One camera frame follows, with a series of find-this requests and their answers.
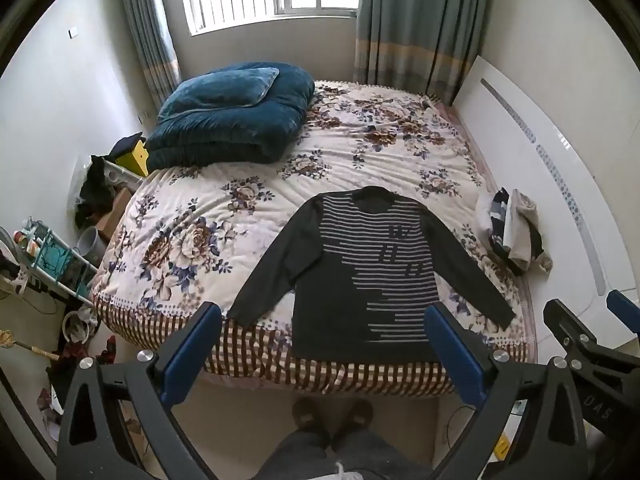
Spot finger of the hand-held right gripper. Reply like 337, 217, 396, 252
543, 298, 603, 361
606, 289, 640, 335

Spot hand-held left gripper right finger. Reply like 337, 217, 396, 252
424, 302, 588, 480

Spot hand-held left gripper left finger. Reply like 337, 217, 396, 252
59, 301, 223, 480

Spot dark grey striped sweater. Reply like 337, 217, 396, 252
227, 186, 517, 363

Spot pile of folded clothes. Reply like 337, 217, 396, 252
475, 187, 554, 277

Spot heap of dark clothes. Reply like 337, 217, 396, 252
75, 155, 119, 231

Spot person's right slipper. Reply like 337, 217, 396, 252
332, 398, 375, 448

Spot person's slipper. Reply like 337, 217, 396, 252
291, 397, 332, 448
332, 398, 375, 448

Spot person's left slipper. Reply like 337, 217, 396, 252
291, 397, 332, 448

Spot grey bucket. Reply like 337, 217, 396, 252
77, 226, 107, 266

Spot bed with floral bedspread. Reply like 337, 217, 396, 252
90, 79, 538, 397

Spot cardboard box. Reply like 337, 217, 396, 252
97, 187, 134, 244

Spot person's grey trousers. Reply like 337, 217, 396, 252
260, 427, 432, 480

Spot wooden stick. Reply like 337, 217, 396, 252
0, 330, 62, 362

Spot teal storage rack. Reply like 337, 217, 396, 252
20, 217, 99, 307

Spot yellow box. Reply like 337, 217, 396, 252
116, 137, 151, 177

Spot white glossy headboard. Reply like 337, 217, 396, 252
452, 55, 640, 350

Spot dark cap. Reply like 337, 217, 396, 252
109, 132, 146, 159

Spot folded blue quilt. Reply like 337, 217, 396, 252
145, 61, 316, 171

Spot blue pillow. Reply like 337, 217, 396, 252
165, 66, 280, 113

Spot grey-green curtain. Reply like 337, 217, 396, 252
353, 0, 493, 106
118, 0, 182, 111

